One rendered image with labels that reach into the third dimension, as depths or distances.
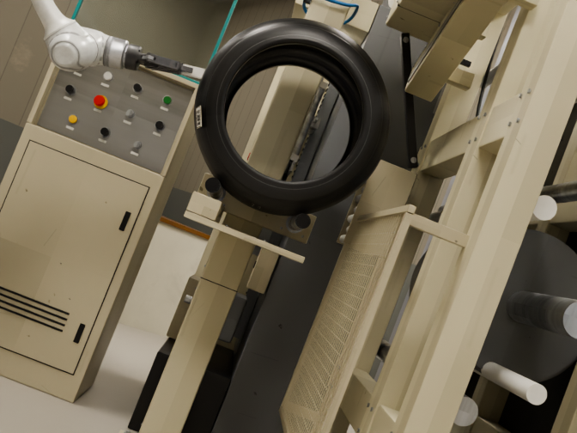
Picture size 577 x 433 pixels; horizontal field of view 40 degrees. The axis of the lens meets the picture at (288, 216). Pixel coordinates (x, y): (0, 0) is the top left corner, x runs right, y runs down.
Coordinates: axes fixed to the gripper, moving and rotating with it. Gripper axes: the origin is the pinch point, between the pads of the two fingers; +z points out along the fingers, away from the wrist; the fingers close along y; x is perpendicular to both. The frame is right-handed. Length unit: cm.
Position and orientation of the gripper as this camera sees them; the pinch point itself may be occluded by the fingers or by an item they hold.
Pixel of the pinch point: (193, 71)
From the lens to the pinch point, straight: 245.0
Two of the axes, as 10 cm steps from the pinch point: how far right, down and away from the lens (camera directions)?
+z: 9.7, 2.3, 0.5
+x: -2.2, 9.7, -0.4
